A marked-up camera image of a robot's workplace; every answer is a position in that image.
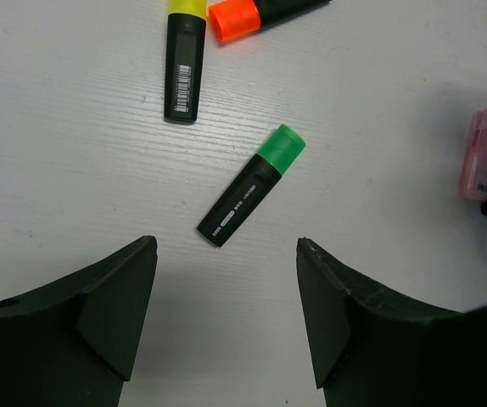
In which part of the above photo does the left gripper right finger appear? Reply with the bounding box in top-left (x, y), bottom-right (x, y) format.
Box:
top-left (296, 238), bottom-right (487, 406)

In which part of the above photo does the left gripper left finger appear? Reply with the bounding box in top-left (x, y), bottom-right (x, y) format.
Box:
top-left (0, 236), bottom-right (158, 406)

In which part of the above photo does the yellow highlighter marker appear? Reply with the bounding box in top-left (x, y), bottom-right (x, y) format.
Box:
top-left (164, 0), bottom-right (207, 124)

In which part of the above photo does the pink correction tape case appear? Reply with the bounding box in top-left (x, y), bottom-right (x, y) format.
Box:
top-left (458, 109), bottom-right (487, 201)

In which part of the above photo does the green highlighter marker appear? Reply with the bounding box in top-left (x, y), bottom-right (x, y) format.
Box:
top-left (197, 125), bottom-right (306, 248)

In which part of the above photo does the orange highlighter marker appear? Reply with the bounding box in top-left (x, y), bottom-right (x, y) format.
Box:
top-left (207, 0), bottom-right (329, 42)

